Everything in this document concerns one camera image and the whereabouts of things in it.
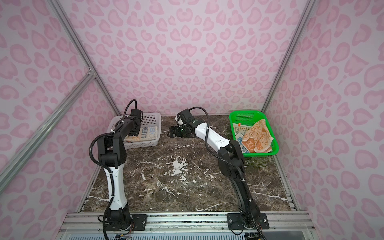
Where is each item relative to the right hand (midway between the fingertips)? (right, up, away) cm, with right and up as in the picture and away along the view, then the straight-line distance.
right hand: (174, 133), depth 91 cm
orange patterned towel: (+54, -4, +10) cm, 55 cm away
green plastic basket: (+56, +11, +30) cm, 65 cm away
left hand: (-34, +2, +12) cm, 36 cm away
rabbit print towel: (-23, -1, +16) cm, 28 cm away
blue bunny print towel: (+45, +2, +19) cm, 49 cm away
